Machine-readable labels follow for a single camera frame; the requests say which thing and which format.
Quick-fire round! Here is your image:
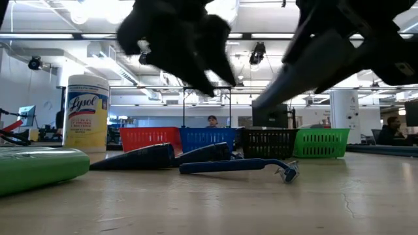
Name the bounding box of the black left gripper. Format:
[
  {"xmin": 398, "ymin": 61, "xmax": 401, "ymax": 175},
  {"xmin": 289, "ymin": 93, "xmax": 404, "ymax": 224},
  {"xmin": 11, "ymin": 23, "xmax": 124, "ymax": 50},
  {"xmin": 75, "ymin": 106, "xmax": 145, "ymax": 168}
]
[{"xmin": 116, "ymin": 0, "xmax": 237, "ymax": 98}]

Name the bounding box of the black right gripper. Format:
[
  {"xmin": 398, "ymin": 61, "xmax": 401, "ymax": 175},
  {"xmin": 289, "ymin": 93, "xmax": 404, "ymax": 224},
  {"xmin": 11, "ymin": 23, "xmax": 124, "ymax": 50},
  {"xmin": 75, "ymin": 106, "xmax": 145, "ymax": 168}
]
[{"xmin": 253, "ymin": 0, "xmax": 418, "ymax": 112}]

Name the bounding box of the dark blue toothpaste tube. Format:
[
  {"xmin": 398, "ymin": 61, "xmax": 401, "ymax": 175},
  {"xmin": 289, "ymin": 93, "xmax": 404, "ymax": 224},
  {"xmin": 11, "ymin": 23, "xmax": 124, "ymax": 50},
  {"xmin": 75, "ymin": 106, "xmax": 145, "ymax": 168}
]
[
  {"xmin": 172, "ymin": 142, "xmax": 233, "ymax": 166},
  {"xmin": 89, "ymin": 142, "xmax": 176, "ymax": 171}
]

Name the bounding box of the blue disposable razor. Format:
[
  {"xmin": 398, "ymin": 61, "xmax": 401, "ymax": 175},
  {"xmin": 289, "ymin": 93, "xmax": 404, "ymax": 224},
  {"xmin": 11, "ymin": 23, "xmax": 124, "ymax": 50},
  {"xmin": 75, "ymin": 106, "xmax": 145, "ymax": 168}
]
[{"xmin": 178, "ymin": 158, "xmax": 300, "ymax": 183}]

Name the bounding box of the green travel bottle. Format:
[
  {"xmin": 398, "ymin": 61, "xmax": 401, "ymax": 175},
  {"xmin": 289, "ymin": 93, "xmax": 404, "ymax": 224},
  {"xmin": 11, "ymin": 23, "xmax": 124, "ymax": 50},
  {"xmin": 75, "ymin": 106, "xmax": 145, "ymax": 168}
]
[{"xmin": 0, "ymin": 146, "xmax": 91, "ymax": 197}]

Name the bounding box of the white round column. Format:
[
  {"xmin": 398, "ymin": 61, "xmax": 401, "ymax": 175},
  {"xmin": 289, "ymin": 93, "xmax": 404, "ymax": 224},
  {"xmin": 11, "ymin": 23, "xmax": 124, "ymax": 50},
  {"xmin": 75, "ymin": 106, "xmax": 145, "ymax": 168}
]
[{"xmin": 329, "ymin": 89, "xmax": 362, "ymax": 144}]

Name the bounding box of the blue plastic basket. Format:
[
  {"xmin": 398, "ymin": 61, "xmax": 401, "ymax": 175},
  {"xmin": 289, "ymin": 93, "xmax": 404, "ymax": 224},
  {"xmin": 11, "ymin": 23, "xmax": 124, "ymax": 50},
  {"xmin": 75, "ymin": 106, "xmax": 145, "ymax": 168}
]
[{"xmin": 178, "ymin": 127, "xmax": 238, "ymax": 153}]

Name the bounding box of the black computer monitor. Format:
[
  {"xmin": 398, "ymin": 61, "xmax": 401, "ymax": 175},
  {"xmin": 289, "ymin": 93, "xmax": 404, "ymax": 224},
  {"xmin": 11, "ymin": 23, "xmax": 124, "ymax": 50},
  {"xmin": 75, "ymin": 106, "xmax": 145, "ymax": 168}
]
[
  {"xmin": 251, "ymin": 101, "xmax": 290, "ymax": 129},
  {"xmin": 404, "ymin": 101, "xmax": 418, "ymax": 127}
]

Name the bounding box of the red plastic basket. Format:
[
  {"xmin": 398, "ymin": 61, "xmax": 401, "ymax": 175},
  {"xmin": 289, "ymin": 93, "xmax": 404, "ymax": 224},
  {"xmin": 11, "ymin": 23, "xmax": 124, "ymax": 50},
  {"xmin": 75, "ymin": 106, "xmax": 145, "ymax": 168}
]
[{"xmin": 119, "ymin": 126, "xmax": 184, "ymax": 157}]

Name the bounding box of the green plastic basket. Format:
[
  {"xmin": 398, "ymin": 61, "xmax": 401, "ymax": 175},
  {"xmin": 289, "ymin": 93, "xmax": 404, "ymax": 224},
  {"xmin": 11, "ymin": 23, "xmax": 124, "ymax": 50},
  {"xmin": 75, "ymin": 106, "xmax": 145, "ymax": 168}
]
[{"xmin": 293, "ymin": 127, "xmax": 351, "ymax": 159}]

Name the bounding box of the black plastic basket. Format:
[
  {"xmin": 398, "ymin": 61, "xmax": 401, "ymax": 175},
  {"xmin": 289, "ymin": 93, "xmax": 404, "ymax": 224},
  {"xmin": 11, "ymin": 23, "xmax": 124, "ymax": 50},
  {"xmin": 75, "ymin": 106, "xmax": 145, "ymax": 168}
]
[{"xmin": 240, "ymin": 128, "xmax": 298, "ymax": 160}]

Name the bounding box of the yellow Lysol wipes canister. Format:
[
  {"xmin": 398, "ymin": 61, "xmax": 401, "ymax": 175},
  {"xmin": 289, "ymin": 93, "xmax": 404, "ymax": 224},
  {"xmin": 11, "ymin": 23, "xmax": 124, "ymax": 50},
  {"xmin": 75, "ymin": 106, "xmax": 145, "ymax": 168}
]
[{"xmin": 62, "ymin": 74, "xmax": 110, "ymax": 153}]

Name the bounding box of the tilted computer monitor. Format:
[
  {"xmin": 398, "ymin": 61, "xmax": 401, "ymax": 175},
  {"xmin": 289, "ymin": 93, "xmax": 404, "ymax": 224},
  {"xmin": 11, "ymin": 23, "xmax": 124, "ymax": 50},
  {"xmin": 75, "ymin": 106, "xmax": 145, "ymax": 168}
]
[{"xmin": 18, "ymin": 104, "xmax": 37, "ymax": 128}]

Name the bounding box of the red bar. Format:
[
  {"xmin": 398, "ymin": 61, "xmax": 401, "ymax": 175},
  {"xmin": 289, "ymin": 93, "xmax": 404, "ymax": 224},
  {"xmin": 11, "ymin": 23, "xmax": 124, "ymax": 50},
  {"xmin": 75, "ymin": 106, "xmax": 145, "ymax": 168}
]
[{"xmin": 0, "ymin": 119, "xmax": 24, "ymax": 133}]

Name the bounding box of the black articulated stand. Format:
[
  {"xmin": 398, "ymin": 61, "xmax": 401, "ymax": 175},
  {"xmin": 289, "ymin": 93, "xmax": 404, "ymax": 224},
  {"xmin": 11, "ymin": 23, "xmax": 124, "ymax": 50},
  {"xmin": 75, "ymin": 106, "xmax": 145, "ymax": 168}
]
[{"xmin": 0, "ymin": 108, "xmax": 33, "ymax": 147}]

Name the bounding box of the black metal frame stand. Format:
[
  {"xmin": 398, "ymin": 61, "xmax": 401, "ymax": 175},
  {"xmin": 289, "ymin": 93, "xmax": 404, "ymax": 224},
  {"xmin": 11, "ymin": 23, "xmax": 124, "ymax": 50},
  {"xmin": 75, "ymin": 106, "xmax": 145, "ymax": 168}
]
[{"xmin": 182, "ymin": 86, "xmax": 233, "ymax": 129}]

